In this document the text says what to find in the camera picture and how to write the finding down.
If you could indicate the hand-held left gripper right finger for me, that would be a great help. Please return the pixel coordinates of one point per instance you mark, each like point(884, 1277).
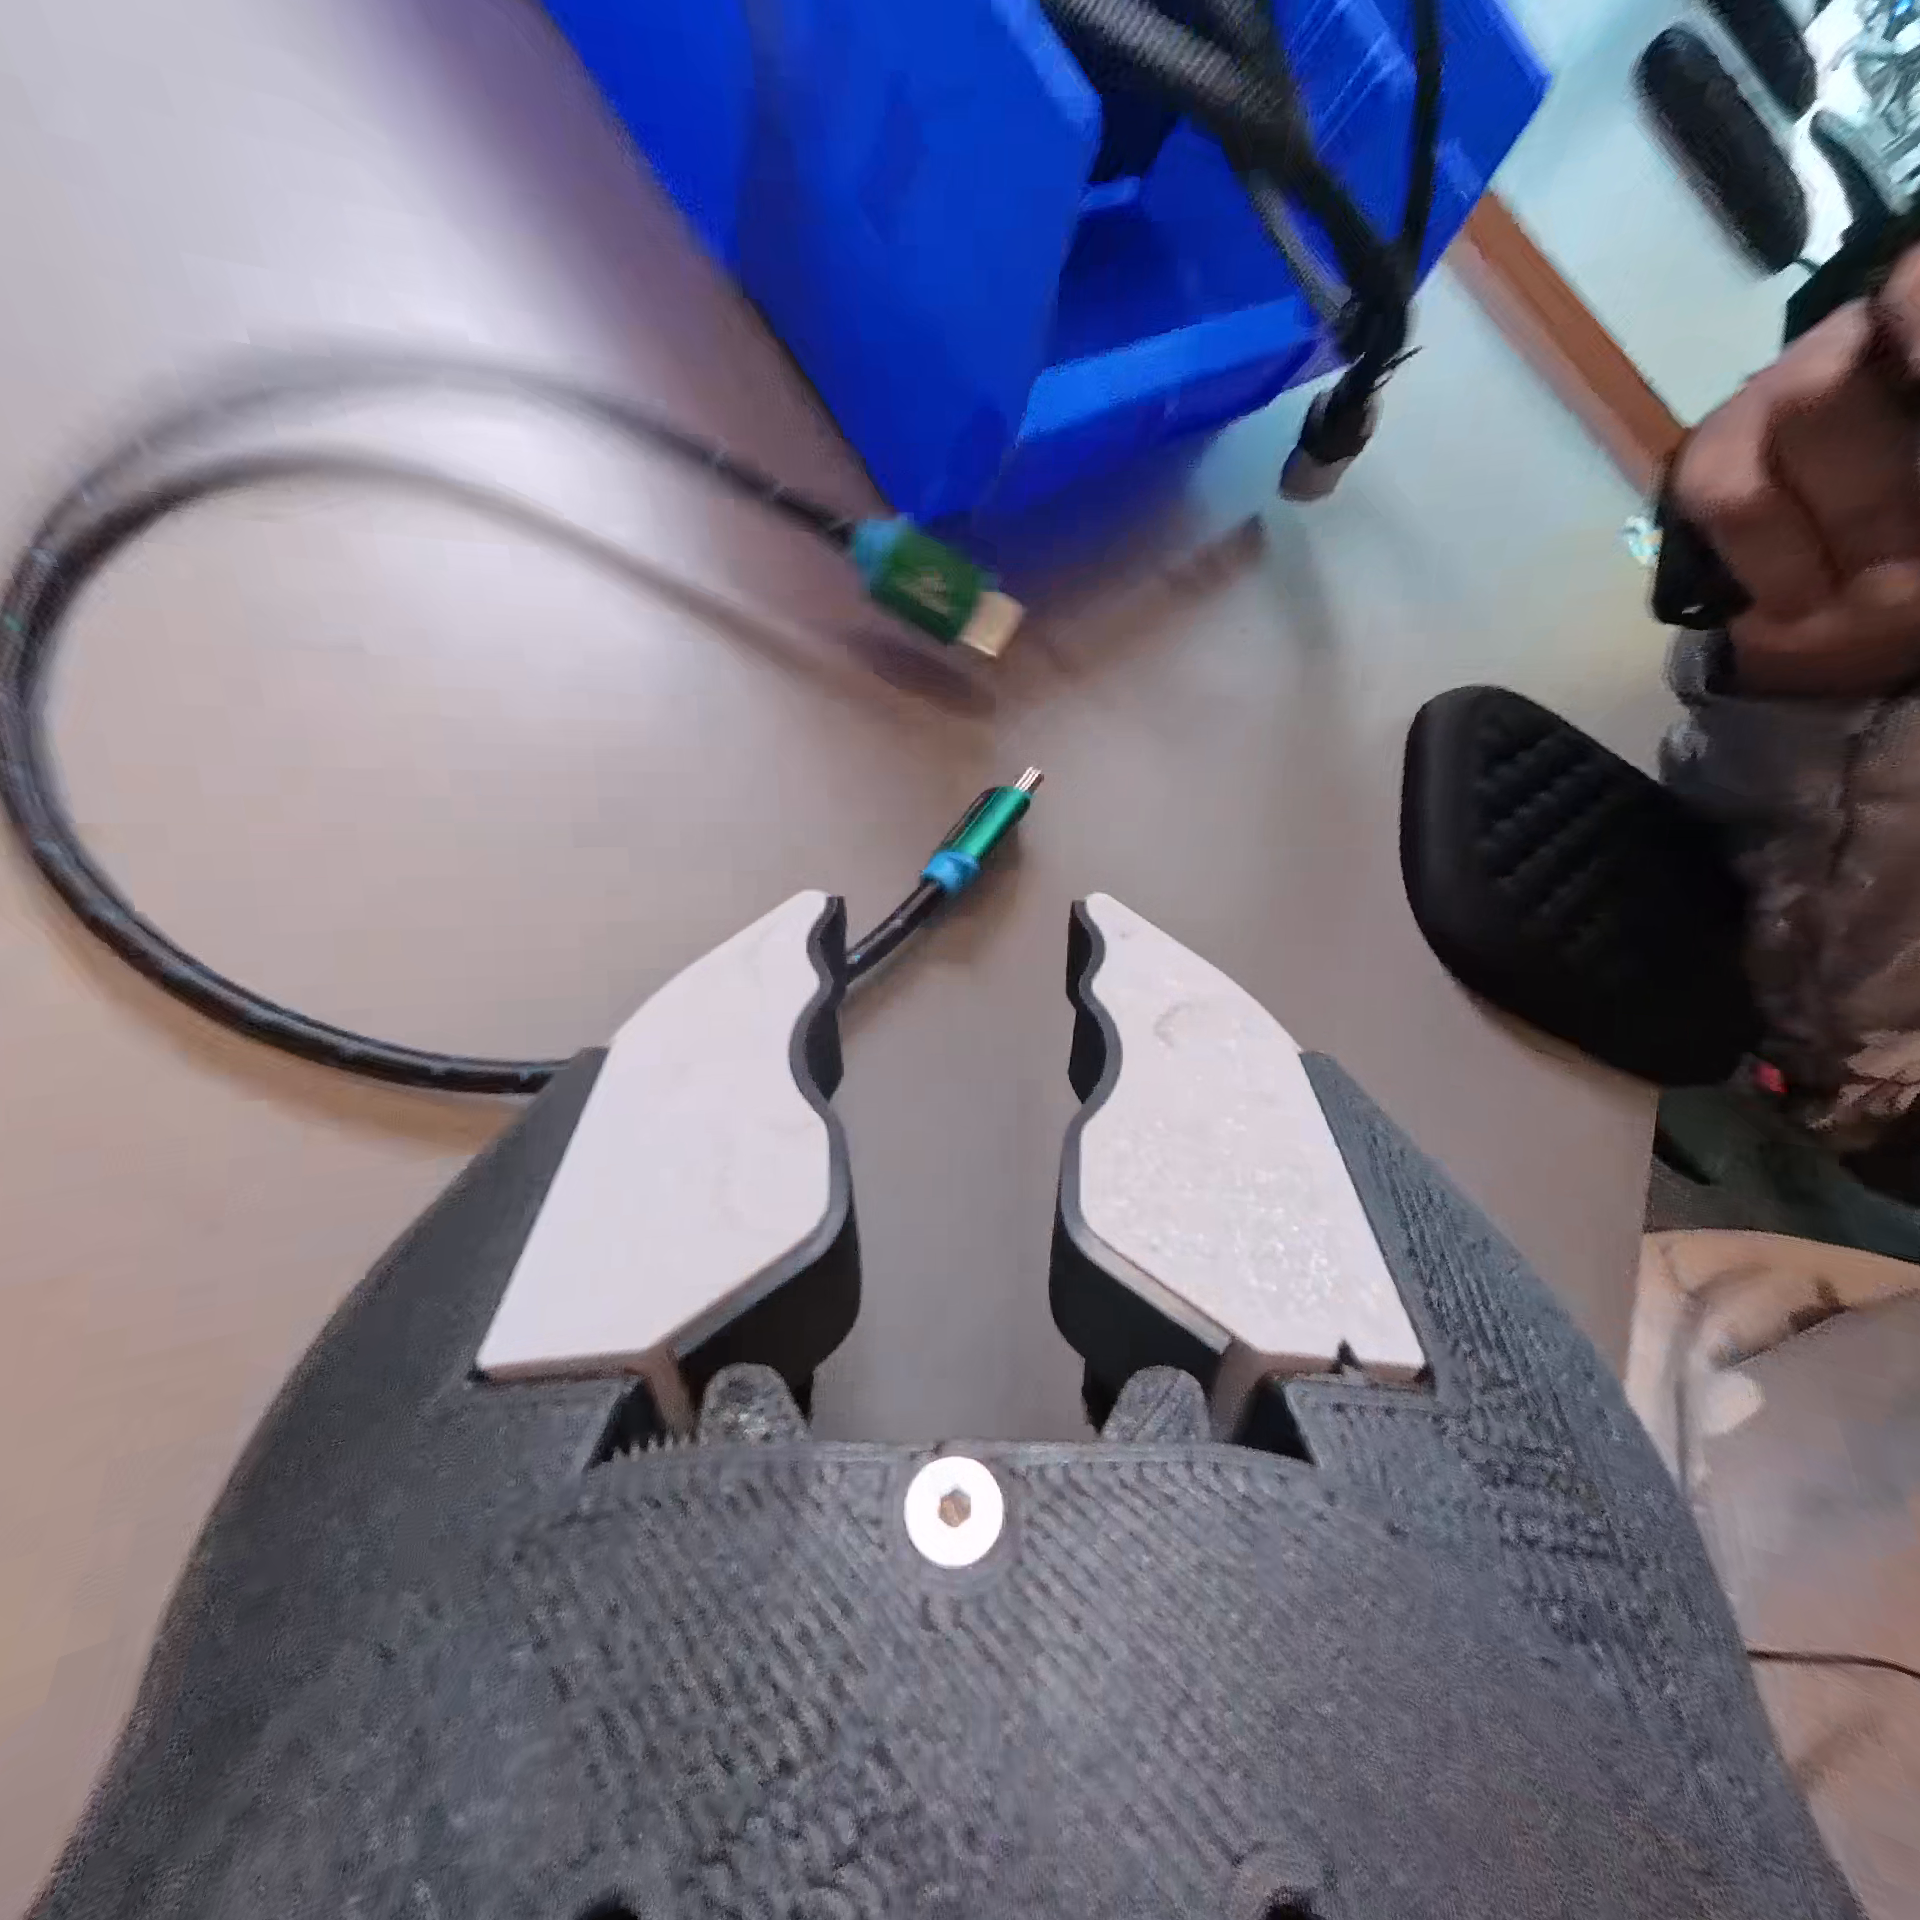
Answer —
point(1228, 1185)

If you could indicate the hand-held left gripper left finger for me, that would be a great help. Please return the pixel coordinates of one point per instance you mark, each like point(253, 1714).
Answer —
point(675, 1185)

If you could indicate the blue plastic bin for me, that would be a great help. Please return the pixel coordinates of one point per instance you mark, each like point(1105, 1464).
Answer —
point(898, 227)

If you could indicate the person's right forearm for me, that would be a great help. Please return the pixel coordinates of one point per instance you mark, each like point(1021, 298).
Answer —
point(1831, 841)

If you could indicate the person's right hand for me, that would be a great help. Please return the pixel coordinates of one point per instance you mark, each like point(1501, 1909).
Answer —
point(1817, 482)

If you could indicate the black chair armrest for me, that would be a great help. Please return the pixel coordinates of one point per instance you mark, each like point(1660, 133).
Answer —
point(1558, 886)

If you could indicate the black armrest pad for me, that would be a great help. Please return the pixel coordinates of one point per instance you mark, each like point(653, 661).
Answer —
point(1770, 43)
point(1724, 152)

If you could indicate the person's grey hoodie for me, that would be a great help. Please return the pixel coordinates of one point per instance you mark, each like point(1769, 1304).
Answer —
point(1801, 1500)

